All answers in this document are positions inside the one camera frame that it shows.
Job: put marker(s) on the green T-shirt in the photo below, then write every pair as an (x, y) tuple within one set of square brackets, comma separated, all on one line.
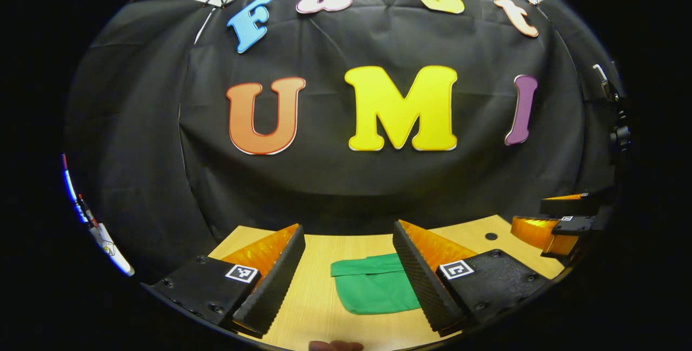
[(373, 291)]

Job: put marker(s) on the white printed banner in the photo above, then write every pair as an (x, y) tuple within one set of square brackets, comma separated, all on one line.
[(108, 243)]

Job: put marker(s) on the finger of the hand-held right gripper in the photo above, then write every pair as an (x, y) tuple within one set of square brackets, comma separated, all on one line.
[(576, 225), (573, 206)]

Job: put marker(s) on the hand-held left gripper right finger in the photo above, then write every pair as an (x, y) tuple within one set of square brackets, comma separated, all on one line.
[(424, 286)]

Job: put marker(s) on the black backdrop cloth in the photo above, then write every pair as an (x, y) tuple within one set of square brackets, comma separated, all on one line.
[(335, 178)]

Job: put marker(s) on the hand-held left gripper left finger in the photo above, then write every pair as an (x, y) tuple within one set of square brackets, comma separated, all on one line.
[(273, 291)]

